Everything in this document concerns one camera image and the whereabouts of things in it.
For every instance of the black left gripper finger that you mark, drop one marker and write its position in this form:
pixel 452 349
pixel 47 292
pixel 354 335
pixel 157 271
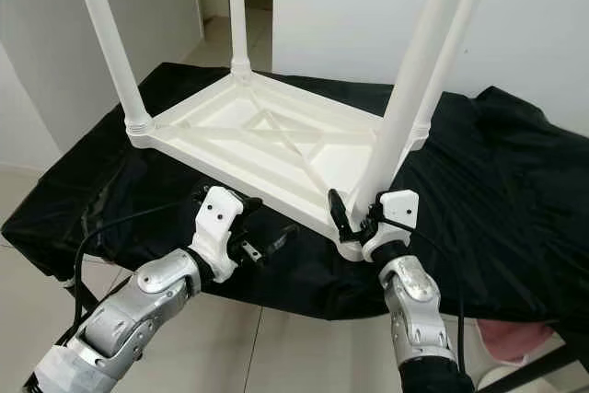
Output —
pixel 250 206
pixel 281 238

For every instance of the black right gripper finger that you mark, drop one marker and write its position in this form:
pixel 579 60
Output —
pixel 338 212

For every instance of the white plastic table top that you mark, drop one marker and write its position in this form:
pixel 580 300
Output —
pixel 248 126

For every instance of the white plastic table leg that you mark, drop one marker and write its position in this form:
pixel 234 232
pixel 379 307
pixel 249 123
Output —
pixel 458 43
pixel 237 11
pixel 414 80
pixel 110 43

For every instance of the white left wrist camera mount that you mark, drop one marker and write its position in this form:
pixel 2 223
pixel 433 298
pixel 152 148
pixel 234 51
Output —
pixel 219 213

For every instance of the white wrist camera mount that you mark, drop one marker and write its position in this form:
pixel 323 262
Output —
pixel 400 207
pixel 219 213

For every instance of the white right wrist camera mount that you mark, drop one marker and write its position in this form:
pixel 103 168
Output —
pixel 400 207

